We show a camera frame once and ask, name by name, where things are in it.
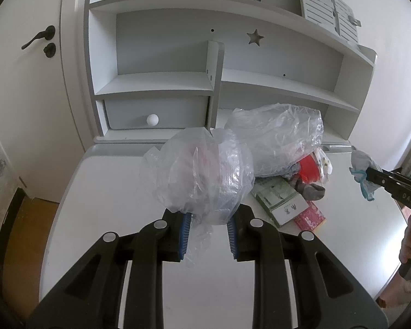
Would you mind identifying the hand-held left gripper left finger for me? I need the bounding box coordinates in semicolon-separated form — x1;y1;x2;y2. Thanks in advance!
27;210;195;329

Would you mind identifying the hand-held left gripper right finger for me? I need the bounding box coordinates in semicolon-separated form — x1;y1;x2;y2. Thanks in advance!
226;206;389;329

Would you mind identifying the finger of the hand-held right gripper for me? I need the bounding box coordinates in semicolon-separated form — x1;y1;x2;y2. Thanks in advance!
365;166;398;188

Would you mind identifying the white and blue sock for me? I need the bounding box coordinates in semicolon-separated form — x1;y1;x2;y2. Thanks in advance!
349;149;383;201

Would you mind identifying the small clear plastic bag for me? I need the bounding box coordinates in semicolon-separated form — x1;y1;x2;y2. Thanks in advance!
140;127;255;268

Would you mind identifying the person's right forearm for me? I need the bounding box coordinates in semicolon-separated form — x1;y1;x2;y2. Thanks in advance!
380;271;411;311

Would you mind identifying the patterned paper cup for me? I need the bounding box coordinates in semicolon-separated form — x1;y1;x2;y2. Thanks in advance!
312;148;333;179

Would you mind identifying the green and white box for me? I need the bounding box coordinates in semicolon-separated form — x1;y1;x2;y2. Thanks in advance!
253;178;310;228

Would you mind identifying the grey sock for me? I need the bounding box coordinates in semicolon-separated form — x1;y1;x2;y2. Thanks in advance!
287;163;326;201

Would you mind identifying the red plastic cup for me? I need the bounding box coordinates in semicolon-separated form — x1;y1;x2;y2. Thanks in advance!
297;154;321;184

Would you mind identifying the pink patterned packet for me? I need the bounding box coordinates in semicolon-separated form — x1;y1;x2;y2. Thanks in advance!
293;200;327;232

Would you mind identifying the large clear plastic bag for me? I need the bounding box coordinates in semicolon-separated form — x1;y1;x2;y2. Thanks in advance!
224;103;324;179

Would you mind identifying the white drawer with round knob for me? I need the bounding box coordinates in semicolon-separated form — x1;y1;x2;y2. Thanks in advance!
104;96;212;131

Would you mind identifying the small grey slatted panel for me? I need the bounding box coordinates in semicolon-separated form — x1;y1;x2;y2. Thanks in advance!
332;0;362;44

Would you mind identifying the large grey slatted panel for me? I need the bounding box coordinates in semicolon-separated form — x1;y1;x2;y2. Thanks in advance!
295;0;342;35

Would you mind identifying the white desk shelf unit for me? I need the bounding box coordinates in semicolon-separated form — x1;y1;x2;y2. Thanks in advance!
84;0;378;144

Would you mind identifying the white door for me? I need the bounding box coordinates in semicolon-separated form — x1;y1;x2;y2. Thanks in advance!
0;0;91;213

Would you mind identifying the black door handle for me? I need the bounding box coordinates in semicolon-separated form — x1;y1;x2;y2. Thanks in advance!
21;25;56;50

